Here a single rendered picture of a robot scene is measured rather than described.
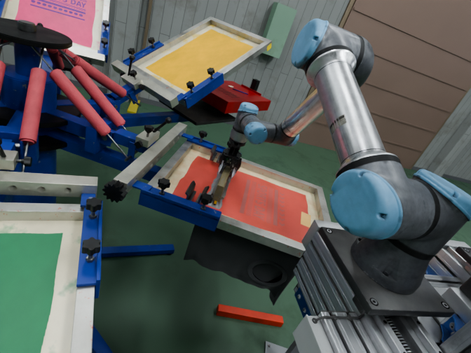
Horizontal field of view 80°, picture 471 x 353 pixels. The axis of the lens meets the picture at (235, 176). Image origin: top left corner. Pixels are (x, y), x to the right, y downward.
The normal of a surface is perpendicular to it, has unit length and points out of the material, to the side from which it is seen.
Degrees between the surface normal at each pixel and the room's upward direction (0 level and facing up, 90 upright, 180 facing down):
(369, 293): 0
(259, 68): 90
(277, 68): 90
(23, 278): 0
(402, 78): 90
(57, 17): 32
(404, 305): 0
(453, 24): 90
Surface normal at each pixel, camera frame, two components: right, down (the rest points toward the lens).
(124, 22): 0.17, 0.54
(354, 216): -0.89, 0.00
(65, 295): 0.31, -0.82
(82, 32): 0.44, -0.40
